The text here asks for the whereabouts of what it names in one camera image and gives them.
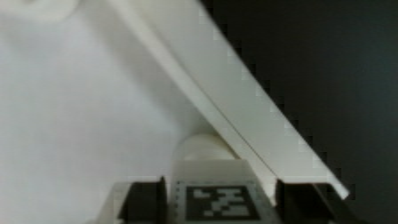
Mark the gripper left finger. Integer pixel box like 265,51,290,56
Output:
99,177,167,224

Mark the white square tabletop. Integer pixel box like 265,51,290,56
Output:
0,0,345,224

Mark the white table leg with tag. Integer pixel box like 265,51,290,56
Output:
167,134,282,224

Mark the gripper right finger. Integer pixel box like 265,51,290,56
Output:
275,181,370,224

